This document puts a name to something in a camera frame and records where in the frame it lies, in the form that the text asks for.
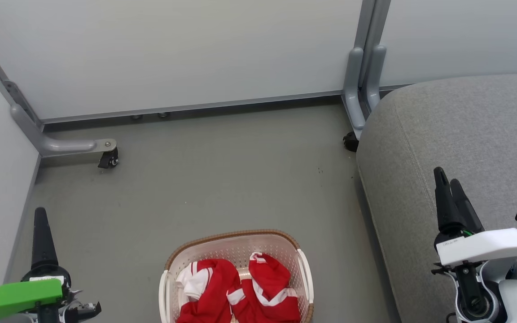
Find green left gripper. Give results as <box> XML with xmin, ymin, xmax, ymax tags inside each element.
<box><xmin>0</xmin><ymin>207</ymin><xmax>72</xmax><ymax>323</ymax></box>

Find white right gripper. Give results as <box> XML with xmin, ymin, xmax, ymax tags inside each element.
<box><xmin>433</xmin><ymin>167</ymin><xmax>517</xmax><ymax>268</ymax></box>

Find red shorts white stripes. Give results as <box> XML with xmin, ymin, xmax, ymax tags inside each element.
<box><xmin>227</xmin><ymin>252</ymin><xmax>301</xmax><ymax>323</ymax></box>

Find grey fabric sofa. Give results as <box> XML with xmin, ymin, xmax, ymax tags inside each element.
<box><xmin>356</xmin><ymin>72</ymin><xmax>517</xmax><ymax>323</ymax></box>

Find grey partition foot with plate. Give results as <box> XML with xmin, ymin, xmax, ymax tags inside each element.
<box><xmin>9</xmin><ymin>103</ymin><xmax>118</xmax><ymax>158</ymax></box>

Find black caster wheel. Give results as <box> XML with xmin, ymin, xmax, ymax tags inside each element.
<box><xmin>342</xmin><ymin>131</ymin><xmax>359</xmax><ymax>153</ymax></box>
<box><xmin>97</xmin><ymin>148</ymin><xmax>119</xmax><ymax>170</ymax></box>

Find white laundry basket brown rim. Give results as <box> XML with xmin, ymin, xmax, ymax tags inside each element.
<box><xmin>158</xmin><ymin>229</ymin><xmax>315</xmax><ymax>323</ymax></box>

